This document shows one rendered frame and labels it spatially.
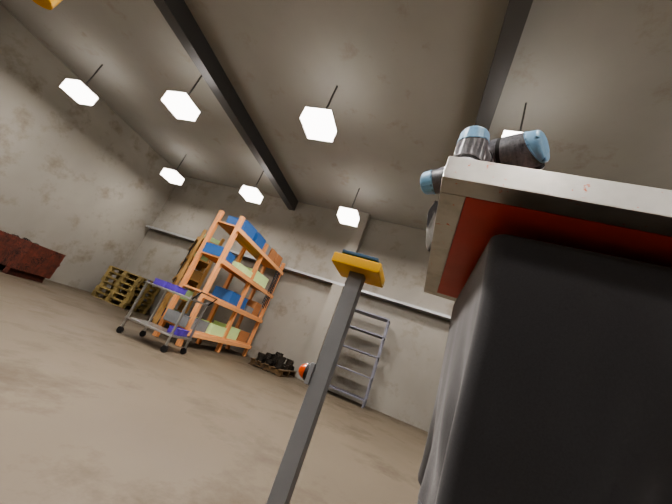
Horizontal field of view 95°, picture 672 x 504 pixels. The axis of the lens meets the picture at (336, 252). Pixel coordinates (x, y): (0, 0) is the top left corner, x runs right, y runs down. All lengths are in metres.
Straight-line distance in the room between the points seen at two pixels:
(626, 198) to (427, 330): 7.35
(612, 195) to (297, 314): 7.92
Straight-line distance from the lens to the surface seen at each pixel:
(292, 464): 0.82
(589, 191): 0.49
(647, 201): 0.51
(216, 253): 6.04
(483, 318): 0.47
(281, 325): 8.31
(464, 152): 0.86
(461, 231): 0.59
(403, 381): 7.64
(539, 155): 1.29
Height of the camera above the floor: 0.70
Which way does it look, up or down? 18 degrees up
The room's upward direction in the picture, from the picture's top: 21 degrees clockwise
